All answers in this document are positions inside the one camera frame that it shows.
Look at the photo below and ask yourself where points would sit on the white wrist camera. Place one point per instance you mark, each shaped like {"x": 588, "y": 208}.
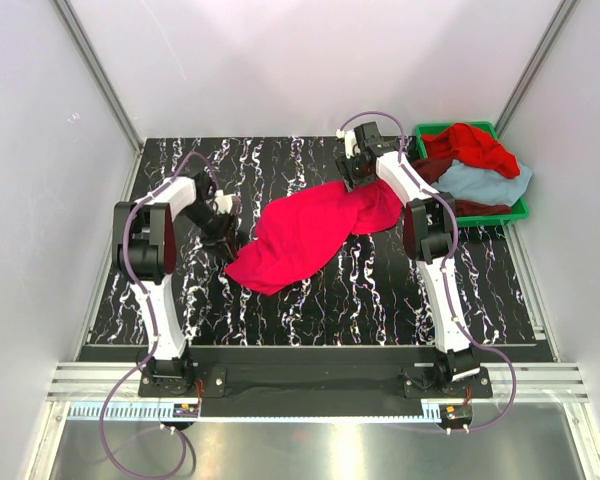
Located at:
{"x": 348, "y": 137}
{"x": 227, "y": 203}

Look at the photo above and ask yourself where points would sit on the aluminium corner post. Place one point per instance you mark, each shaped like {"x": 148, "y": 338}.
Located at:
{"x": 87, "y": 52}
{"x": 548, "y": 39}

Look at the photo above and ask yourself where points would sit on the right aluminium corner post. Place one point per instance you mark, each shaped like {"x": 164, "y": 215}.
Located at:
{"x": 548, "y": 39}

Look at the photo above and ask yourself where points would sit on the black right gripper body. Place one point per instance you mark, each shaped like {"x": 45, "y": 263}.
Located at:
{"x": 355, "y": 181}

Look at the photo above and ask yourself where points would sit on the green plastic bin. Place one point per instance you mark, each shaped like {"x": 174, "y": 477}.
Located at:
{"x": 519, "y": 211}

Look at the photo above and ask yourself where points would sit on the light blue t shirt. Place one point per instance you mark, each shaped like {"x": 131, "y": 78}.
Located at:
{"x": 483, "y": 186}

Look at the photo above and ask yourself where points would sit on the orange connector board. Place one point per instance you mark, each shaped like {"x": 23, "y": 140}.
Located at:
{"x": 186, "y": 410}
{"x": 460, "y": 413}

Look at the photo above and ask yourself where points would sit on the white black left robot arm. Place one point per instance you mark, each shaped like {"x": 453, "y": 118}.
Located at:
{"x": 144, "y": 251}

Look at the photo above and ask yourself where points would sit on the pink t shirt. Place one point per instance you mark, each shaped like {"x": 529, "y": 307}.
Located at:
{"x": 298, "y": 235}

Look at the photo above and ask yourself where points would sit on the left aluminium corner post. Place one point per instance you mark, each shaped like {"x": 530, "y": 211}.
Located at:
{"x": 87, "y": 52}

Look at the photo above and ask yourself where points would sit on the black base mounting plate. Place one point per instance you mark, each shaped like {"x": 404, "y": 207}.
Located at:
{"x": 391, "y": 369}

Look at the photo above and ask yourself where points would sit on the red t shirt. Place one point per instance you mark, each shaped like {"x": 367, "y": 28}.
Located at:
{"x": 473, "y": 147}

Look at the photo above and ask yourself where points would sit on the maroon t shirt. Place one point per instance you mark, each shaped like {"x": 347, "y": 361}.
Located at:
{"x": 430, "y": 170}

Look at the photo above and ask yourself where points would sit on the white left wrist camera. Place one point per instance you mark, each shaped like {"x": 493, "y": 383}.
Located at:
{"x": 227, "y": 203}

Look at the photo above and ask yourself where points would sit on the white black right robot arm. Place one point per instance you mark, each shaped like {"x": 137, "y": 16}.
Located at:
{"x": 430, "y": 239}

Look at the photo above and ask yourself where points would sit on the right orange connector board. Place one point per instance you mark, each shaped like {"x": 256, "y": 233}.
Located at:
{"x": 460, "y": 413}

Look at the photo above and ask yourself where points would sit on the left orange connector board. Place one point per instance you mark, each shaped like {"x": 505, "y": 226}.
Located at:
{"x": 186, "y": 410}

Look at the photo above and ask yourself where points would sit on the aluminium front frame rail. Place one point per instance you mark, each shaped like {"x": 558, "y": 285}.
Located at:
{"x": 558, "y": 382}

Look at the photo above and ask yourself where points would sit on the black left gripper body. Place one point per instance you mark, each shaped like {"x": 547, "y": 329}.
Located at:
{"x": 225, "y": 235}

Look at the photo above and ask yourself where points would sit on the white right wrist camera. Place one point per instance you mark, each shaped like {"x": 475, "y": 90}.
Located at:
{"x": 348, "y": 137}

